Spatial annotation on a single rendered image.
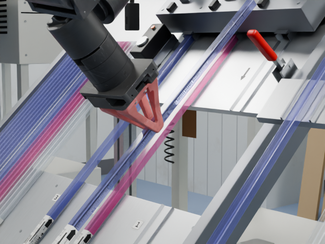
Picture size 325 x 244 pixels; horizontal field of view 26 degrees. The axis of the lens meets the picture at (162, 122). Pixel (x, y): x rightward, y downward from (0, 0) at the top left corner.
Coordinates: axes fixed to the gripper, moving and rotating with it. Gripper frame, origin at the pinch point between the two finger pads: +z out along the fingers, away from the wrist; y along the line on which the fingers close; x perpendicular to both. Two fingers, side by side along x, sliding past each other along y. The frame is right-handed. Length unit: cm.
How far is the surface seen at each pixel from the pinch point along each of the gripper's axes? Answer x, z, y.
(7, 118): -3, 8, 59
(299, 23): -27.8, 7.0, -3.6
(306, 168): -161, 235, 203
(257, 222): -29, 73, 48
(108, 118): -161, 211, 393
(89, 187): 6.3, 10.2, 19.7
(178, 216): 6.7, 10.6, -2.5
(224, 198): 3.1, 9.5, -9.4
